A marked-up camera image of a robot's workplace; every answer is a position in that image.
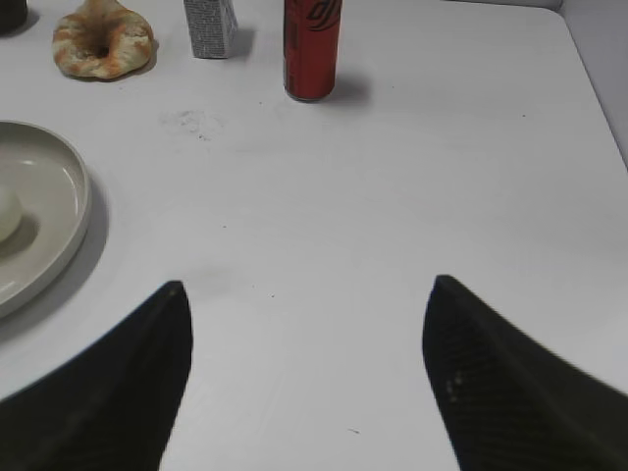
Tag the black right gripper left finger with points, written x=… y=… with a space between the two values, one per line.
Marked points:
x=114 y=405

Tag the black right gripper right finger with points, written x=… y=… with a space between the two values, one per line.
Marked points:
x=507 y=402

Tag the white egg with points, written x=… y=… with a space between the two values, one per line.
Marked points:
x=11 y=212

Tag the beige round plate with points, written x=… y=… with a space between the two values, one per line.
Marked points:
x=53 y=187

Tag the grey speckled box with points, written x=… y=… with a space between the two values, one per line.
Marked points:
x=212 y=27

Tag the red soda can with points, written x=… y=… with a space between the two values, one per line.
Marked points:
x=311 y=44

